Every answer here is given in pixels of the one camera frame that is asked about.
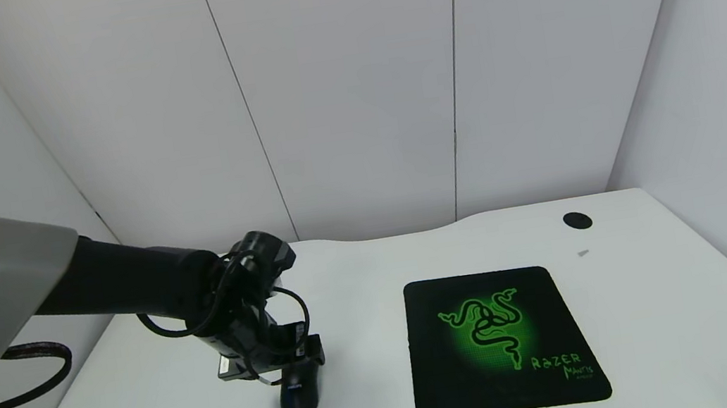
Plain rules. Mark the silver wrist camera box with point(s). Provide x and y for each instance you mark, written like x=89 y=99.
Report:
x=230 y=368

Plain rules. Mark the black green mouse pad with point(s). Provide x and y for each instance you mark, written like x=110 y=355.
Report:
x=502 y=383

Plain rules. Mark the black computer mouse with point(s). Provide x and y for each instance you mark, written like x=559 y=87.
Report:
x=300 y=401

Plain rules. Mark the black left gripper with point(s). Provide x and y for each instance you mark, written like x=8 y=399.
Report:
x=277 y=360

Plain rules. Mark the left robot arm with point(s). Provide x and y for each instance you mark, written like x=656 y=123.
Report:
x=132 y=279

